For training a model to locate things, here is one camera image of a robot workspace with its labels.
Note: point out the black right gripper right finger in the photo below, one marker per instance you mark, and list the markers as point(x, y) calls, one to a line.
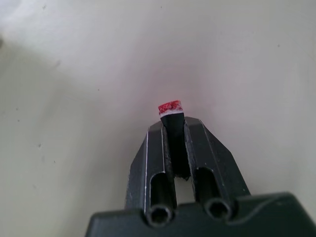
point(209, 153)

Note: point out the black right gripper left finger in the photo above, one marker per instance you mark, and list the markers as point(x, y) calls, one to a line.
point(154, 158)

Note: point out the red marker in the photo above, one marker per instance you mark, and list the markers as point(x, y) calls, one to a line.
point(176, 138)

